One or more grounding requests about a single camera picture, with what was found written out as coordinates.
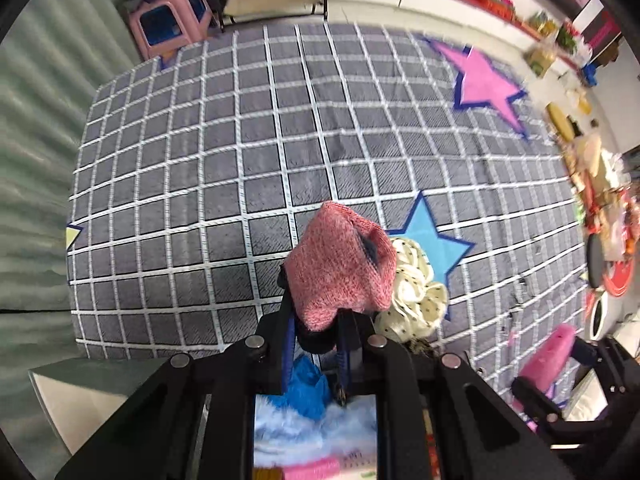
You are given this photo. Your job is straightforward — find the pink knit sock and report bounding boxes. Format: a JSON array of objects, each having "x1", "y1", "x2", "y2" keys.
[{"x1": 286, "y1": 201, "x2": 397, "y2": 333}]

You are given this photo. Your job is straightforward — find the white round appliance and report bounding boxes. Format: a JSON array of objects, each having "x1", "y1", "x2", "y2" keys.
[{"x1": 585, "y1": 290, "x2": 611, "y2": 341}]

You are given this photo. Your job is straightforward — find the red round mat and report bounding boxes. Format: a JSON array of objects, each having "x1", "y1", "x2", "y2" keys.
[{"x1": 602, "y1": 260, "x2": 640, "y2": 298}]

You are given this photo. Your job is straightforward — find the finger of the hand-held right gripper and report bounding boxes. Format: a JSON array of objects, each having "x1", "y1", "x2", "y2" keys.
[
  {"x1": 570, "y1": 337, "x2": 608, "y2": 368},
  {"x1": 511, "y1": 377, "x2": 568, "y2": 428}
]

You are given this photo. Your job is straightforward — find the grey plaid star blanket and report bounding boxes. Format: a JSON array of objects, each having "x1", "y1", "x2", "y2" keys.
[{"x1": 65, "y1": 20, "x2": 591, "y2": 396}]

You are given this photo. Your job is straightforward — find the light blue fluffy cloth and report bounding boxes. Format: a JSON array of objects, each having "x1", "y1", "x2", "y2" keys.
[{"x1": 254, "y1": 395, "x2": 378, "y2": 467}]

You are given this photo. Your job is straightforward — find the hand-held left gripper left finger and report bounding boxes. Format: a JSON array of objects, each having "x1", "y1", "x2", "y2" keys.
[{"x1": 55, "y1": 265, "x2": 302, "y2": 480}]

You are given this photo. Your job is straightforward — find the yellow round lid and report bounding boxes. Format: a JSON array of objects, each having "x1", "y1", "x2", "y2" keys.
[{"x1": 545, "y1": 102, "x2": 578, "y2": 143}]

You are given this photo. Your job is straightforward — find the pink fluffy cloth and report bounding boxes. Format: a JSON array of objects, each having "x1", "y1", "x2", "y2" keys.
[{"x1": 517, "y1": 322, "x2": 578, "y2": 433}]

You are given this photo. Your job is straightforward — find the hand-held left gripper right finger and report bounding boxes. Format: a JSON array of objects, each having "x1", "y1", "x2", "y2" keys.
[{"x1": 332, "y1": 310, "x2": 576, "y2": 480}]

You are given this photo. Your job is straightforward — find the blue knit cloth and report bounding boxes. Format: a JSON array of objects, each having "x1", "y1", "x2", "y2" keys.
[{"x1": 290, "y1": 355, "x2": 333, "y2": 423}]

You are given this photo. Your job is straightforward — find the black round stool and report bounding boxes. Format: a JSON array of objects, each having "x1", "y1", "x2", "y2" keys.
[{"x1": 586, "y1": 232, "x2": 608, "y2": 288}]

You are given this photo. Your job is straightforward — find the pink fuzzy sock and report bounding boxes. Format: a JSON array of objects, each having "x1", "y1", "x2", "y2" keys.
[{"x1": 282, "y1": 455, "x2": 347, "y2": 480}]

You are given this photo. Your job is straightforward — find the pile of assorted goods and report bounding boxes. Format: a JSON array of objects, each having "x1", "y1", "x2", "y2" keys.
[{"x1": 565, "y1": 135, "x2": 640, "y2": 261}]

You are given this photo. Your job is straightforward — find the cream polka-dot cloth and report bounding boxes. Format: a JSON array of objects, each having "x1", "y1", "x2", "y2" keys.
[{"x1": 372, "y1": 237, "x2": 449, "y2": 343}]

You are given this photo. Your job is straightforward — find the green yellow packet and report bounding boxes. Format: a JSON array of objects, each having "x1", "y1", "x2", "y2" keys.
[{"x1": 525, "y1": 42, "x2": 558, "y2": 78}]

